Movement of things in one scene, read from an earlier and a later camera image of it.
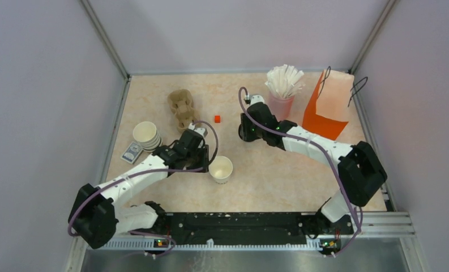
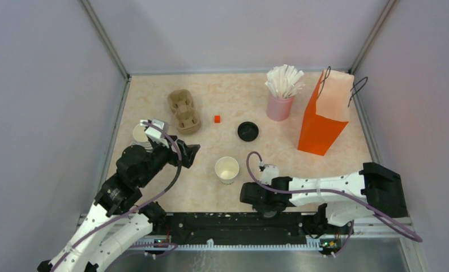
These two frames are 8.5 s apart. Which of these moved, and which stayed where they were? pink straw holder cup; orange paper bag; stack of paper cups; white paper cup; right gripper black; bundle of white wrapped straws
Moved: right gripper black; white paper cup
Stayed: bundle of white wrapped straws; orange paper bag; stack of paper cups; pink straw holder cup
